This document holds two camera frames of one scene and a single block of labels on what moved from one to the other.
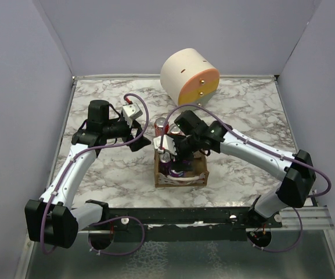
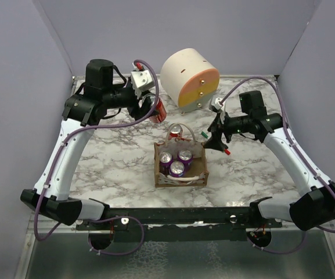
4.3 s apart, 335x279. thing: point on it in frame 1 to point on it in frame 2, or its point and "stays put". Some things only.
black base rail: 181,223 stays put
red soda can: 159,125 to 161,112
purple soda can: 165,163 stays put
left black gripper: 136,125 to 137,111
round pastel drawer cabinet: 188,77 stays put
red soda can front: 175,129 stays put
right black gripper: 177,162 to 216,128
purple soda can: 176,174 stays put
